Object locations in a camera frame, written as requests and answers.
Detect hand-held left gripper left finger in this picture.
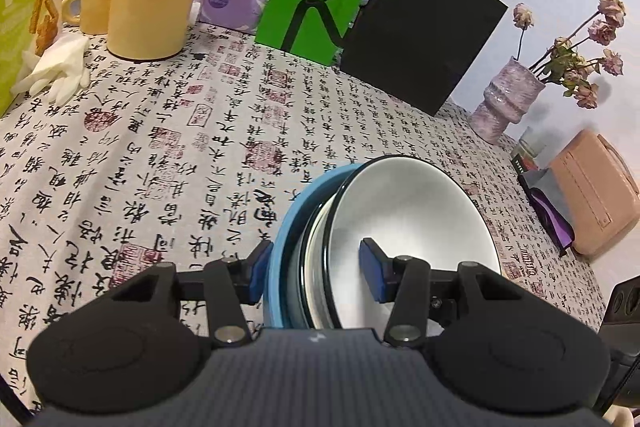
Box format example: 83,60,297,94
100,239,274,349

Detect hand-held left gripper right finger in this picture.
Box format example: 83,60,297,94
359,237,532,350

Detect blue bowl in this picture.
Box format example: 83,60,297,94
263,163,373,332

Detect person's right hand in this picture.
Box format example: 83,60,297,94
605,404,633,427

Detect pink hard case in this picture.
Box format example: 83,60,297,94
547,129,640,258

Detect calligraphy print tablecloth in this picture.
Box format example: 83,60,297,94
0,19,608,413

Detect grey purple pouch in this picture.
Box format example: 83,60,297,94
517,167,578,258

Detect red box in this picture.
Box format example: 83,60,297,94
509,146,541,172

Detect clear glass cup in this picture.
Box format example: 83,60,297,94
517,126,548,158

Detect pink ceramic vase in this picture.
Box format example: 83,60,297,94
467,57,547,145

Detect black paper bag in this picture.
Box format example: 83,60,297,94
339,0,509,118

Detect purple tissue pack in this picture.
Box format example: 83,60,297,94
192,0,273,32

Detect white rubber gloves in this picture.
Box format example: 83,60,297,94
11,36,92,106

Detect yellow mug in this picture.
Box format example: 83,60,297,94
61,0,115,35

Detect dried rose bouquet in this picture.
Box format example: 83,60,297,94
512,0,627,110

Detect yellow-green snack box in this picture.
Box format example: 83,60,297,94
0,0,67,118

